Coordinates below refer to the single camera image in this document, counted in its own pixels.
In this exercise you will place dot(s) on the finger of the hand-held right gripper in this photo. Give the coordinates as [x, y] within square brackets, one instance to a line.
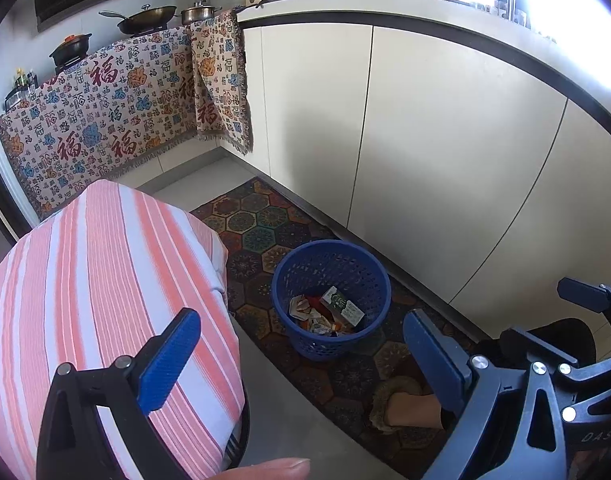
[535, 342]
[583, 294]

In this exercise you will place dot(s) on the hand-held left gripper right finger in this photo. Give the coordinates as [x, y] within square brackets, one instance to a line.
[435, 360]

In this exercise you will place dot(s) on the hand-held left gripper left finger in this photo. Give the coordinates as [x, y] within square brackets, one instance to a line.
[168, 360]

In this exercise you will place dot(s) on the white green milk carton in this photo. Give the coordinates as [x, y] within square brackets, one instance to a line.
[343, 307]

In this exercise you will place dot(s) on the silver wrapper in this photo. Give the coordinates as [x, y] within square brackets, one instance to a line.
[319, 325]

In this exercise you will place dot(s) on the blue plastic wastebasket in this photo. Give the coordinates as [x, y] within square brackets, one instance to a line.
[335, 260]

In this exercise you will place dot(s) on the white wrapper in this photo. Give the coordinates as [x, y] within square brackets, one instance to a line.
[299, 306]

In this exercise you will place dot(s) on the person's left hand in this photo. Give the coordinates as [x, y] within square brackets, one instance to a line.
[270, 471]

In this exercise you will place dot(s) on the person's foot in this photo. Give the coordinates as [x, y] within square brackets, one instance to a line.
[415, 410]

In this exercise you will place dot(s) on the fuzzy olive slipper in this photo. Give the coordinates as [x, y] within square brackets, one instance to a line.
[380, 405]

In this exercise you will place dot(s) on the pink striped tablecloth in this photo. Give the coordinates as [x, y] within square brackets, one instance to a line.
[85, 285]

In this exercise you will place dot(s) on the hexagon patterned floor mat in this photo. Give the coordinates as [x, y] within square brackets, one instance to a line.
[265, 220]

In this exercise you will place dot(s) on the cream kitchen cabinet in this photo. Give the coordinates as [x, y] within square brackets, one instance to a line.
[435, 135]

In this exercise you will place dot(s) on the large printed blanket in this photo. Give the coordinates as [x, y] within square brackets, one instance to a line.
[95, 110]

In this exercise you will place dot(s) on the small printed blanket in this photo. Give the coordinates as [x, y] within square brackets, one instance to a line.
[218, 85]

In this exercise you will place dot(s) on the condiment bottle rack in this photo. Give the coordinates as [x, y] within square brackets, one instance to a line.
[20, 92]

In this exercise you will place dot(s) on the black clay pot orange lid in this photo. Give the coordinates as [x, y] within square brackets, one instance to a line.
[70, 50]

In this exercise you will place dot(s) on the black wok with lid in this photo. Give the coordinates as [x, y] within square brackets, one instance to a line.
[145, 17]

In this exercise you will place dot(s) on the stainless steel pot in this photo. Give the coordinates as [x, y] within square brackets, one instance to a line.
[200, 14]

